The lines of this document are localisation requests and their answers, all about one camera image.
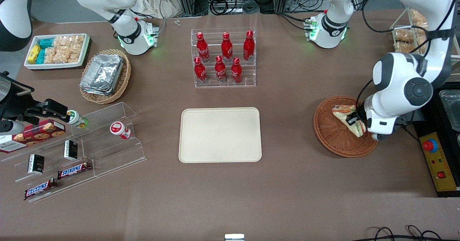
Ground cream plastic tray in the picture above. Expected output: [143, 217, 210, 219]
[179, 107, 262, 163]

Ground light wicker basket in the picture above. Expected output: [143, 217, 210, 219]
[79, 48, 132, 105]

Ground clear rice cracker bag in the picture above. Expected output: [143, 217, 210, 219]
[56, 47, 82, 64]
[70, 34, 86, 55]
[53, 35, 72, 48]
[44, 47, 58, 64]

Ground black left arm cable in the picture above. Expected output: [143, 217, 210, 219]
[355, 0, 460, 126]

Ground triangle sandwich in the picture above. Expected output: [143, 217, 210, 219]
[331, 104, 367, 138]

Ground bagged pastry snack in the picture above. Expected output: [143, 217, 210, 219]
[393, 29, 427, 42]
[394, 42, 428, 55]
[410, 9, 429, 29]

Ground yellow emergency stop box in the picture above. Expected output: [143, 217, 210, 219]
[419, 131, 460, 193]

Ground clear acrylic tiered snack stand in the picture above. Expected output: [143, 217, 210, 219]
[0, 102, 147, 203]

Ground red plaid cookie box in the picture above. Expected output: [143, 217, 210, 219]
[0, 119, 66, 154]

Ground black coiled cable bundle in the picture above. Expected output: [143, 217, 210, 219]
[209, 0, 260, 16]

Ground white wire basket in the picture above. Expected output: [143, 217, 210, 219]
[390, 7, 460, 60]

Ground Snickers chocolate bar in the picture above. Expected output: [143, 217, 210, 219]
[57, 161, 92, 180]
[24, 178, 58, 201]

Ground stacked aluminium foil trays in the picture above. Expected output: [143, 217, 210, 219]
[79, 53, 125, 96]

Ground red cola bottle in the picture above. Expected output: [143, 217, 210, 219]
[230, 57, 243, 84]
[214, 55, 227, 83]
[243, 30, 256, 62]
[194, 57, 207, 84]
[196, 32, 210, 63]
[221, 32, 233, 63]

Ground clear acrylic bottle stand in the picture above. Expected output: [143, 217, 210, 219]
[190, 27, 257, 88]

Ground white crumpled cloth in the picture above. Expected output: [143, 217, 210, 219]
[134, 0, 181, 19]

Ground clear plastic container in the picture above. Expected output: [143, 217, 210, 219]
[439, 89, 460, 124]

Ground black side stand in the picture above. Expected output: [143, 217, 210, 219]
[413, 83, 460, 198]

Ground red lidded snack cup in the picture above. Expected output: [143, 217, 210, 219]
[110, 121, 132, 140]

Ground yellow snack packet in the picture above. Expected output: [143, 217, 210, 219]
[28, 44, 41, 64]

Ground small black chocolate box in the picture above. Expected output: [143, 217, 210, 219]
[64, 140, 79, 162]
[27, 154, 45, 175]

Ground brown wicker basket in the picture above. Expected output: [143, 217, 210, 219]
[313, 95, 381, 158]

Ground black floor cables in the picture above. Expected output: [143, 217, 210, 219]
[361, 225, 460, 241]

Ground green sunflower snack cup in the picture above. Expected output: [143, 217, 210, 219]
[67, 110, 89, 129]

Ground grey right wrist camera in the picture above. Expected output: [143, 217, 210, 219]
[0, 120, 25, 135]

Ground white rectangular snack bin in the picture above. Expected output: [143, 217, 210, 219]
[24, 33, 91, 70]

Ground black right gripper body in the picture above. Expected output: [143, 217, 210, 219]
[0, 72, 35, 124]

